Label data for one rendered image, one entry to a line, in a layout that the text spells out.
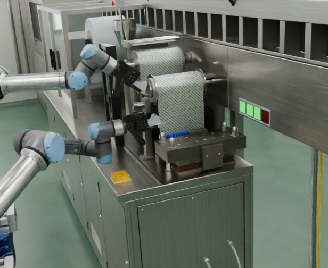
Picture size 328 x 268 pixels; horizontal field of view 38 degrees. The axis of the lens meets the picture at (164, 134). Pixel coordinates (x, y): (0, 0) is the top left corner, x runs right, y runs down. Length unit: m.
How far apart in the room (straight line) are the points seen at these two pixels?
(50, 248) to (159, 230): 1.48
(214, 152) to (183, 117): 0.25
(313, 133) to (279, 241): 1.72
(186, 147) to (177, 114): 0.23
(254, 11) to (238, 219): 0.97
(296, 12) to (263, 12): 0.21
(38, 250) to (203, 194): 1.65
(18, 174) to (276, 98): 1.02
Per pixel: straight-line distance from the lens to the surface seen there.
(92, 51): 2.10
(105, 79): 2.61
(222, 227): 2.29
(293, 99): 1.82
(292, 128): 1.85
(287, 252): 3.28
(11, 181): 1.76
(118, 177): 2.11
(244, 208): 2.30
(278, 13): 1.86
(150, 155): 2.36
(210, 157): 2.15
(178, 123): 2.28
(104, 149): 2.15
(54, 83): 2.02
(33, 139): 1.85
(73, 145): 2.16
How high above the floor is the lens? 1.75
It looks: 18 degrees down
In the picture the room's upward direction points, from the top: 4 degrees counter-clockwise
